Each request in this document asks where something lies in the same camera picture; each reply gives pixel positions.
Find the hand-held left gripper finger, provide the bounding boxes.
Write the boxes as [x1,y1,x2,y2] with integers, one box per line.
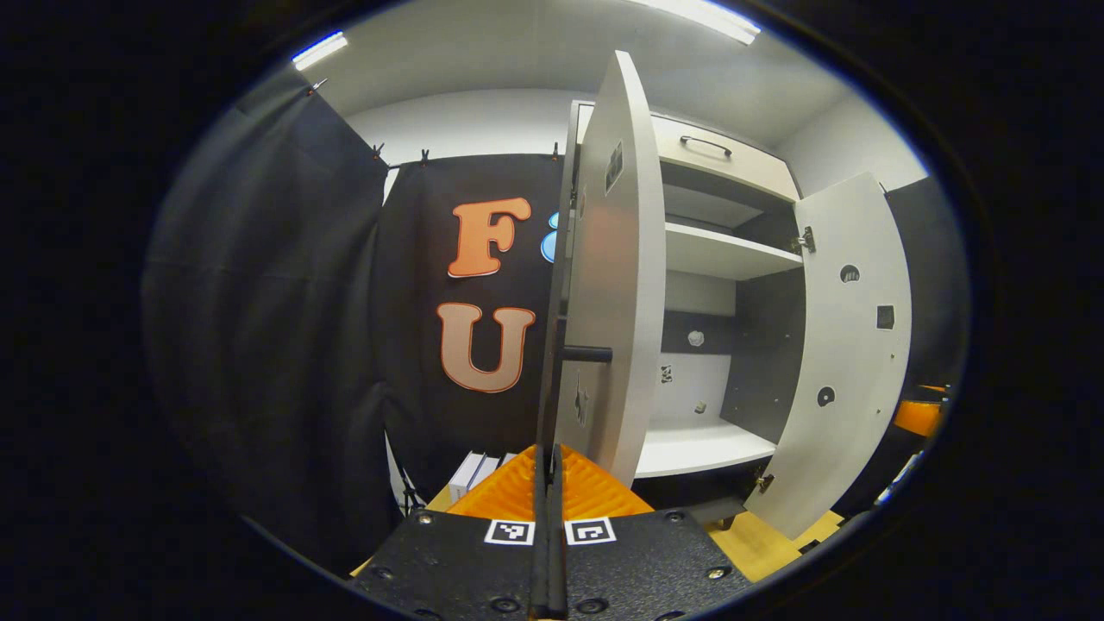
[549,444,753,620]
[349,444,553,620]

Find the beige cabinet door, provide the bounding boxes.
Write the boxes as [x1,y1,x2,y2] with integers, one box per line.
[746,171,913,540]
[535,50,667,488]

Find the beige double-door shoe cabinet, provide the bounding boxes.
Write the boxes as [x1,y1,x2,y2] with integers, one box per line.
[565,99,807,531]

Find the white cabinet shelf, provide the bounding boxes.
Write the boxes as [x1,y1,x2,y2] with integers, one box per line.
[664,223,805,281]

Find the white box with coloured items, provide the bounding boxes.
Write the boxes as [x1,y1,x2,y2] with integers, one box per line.
[875,448,924,505]

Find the grey-blue book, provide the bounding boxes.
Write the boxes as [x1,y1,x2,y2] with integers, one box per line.
[470,453,505,497]

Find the white book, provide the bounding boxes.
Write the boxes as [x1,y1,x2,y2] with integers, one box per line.
[448,450,486,504]

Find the black backdrop cloth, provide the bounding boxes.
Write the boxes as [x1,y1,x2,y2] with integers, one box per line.
[142,69,971,574]

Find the long ceiling light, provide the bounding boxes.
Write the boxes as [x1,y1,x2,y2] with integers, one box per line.
[292,30,348,72]
[634,0,762,46]

